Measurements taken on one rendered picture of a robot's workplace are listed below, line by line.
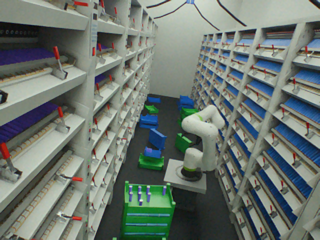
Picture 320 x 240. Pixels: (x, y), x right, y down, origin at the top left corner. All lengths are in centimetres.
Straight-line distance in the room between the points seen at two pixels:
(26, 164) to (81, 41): 47
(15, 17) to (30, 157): 34
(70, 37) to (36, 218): 61
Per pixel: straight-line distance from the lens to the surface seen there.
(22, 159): 66
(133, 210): 137
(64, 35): 91
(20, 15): 54
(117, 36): 156
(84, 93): 91
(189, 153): 193
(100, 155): 141
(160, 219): 144
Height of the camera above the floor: 146
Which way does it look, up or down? 22 degrees down
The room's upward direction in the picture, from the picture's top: 9 degrees clockwise
